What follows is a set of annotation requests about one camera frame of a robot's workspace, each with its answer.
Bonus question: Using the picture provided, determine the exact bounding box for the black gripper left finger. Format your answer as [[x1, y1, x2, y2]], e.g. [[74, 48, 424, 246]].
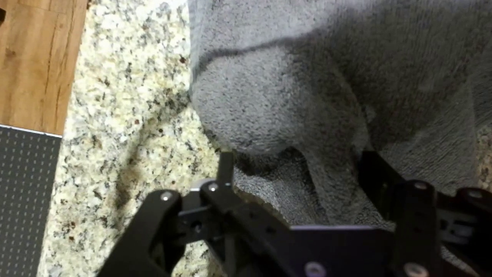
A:
[[95, 151, 237, 277]]

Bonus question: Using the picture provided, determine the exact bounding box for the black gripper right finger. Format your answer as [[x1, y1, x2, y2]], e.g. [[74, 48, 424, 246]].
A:
[[358, 149, 492, 277]]

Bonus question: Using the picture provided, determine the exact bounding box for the grey terry towel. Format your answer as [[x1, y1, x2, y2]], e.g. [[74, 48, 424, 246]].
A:
[[186, 0, 492, 231]]

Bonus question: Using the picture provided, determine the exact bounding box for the grey perforated board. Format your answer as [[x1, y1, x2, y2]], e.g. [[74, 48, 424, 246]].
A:
[[0, 123, 63, 277]]

